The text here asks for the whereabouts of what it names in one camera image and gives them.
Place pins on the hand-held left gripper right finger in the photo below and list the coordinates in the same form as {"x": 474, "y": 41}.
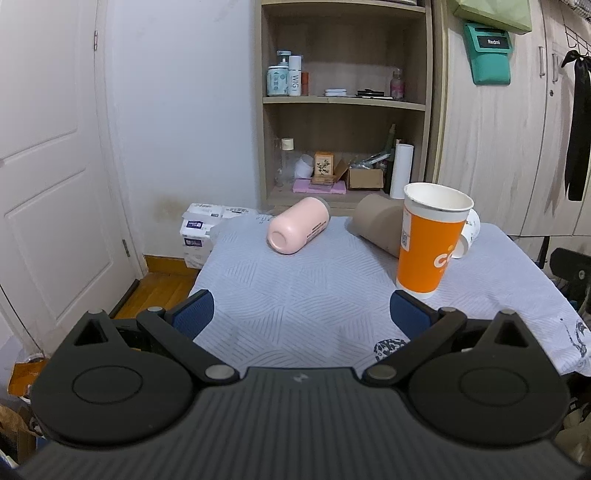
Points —
{"x": 407, "y": 314}

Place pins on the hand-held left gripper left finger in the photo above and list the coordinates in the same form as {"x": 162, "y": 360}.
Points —
{"x": 197, "y": 314}

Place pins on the pink cup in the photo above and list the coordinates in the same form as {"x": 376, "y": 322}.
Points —
{"x": 295, "y": 226}

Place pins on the orange paper cup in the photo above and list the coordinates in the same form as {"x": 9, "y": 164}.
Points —
{"x": 427, "y": 258}

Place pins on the brown cup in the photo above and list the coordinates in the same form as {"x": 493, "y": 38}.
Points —
{"x": 378, "y": 221}

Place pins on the white printed paper cup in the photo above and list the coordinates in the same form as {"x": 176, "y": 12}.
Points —
{"x": 468, "y": 235}

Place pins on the black door draft strip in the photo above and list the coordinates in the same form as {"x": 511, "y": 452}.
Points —
{"x": 125, "y": 297}

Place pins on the white cardboard box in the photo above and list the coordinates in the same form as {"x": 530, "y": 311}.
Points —
{"x": 198, "y": 230}

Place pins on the pale blue patterned tablecloth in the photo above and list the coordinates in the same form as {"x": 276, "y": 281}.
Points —
{"x": 300, "y": 295}

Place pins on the open cardboard box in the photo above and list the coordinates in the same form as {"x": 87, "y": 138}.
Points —
{"x": 364, "y": 177}

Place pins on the white paper roll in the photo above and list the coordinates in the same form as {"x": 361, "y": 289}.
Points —
{"x": 401, "y": 170}

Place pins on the pink flat box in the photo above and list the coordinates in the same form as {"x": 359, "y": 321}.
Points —
{"x": 318, "y": 187}

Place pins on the dark green bottle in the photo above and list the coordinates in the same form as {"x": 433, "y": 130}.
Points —
{"x": 390, "y": 152}

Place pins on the black chair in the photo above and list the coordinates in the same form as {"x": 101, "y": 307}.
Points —
{"x": 572, "y": 272}

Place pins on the beige flower print box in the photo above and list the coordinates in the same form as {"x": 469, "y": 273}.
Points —
{"x": 324, "y": 165}

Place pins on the clear bottle beige cap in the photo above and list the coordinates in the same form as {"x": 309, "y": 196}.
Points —
{"x": 286, "y": 161}

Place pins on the white jar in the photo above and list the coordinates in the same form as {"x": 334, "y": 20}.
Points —
{"x": 304, "y": 167}

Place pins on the orange bag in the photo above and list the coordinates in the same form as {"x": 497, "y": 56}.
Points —
{"x": 25, "y": 378}

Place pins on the light wooden wardrobe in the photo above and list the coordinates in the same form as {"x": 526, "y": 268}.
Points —
{"x": 508, "y": 152}

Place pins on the wooden shelf unit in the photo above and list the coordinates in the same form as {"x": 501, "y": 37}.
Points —
{"x": 344, "y": 124}

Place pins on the white door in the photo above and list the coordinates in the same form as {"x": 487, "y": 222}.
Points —
{"x": 51, "y": 175}

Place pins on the brown cardboard piece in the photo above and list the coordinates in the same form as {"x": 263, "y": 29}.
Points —
{"x": 14, "y": 429}

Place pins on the black flat item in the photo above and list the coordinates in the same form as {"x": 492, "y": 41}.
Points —
{"x": 371, "y": 94}

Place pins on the pink bottle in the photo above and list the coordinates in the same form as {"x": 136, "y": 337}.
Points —
{"x": 397, "y": 86}

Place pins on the flat white tin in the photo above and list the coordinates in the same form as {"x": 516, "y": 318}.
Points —
{"x": 336, "y": 92}

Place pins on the teal jar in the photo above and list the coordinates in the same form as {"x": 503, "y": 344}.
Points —
{"x": 278, "y": 82}

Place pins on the black hanging ribbon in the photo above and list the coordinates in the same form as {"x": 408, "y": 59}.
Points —
{"x": 581, "y": 134}

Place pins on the small red bottle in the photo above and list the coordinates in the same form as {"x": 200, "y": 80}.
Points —
{"x": 305, "y": 85}

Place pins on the tall white bottle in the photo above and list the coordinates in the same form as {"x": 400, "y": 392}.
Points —
{"x": 295, "y": 76}

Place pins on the green box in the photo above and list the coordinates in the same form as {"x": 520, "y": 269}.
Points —
{"x": 496, "y": 13}

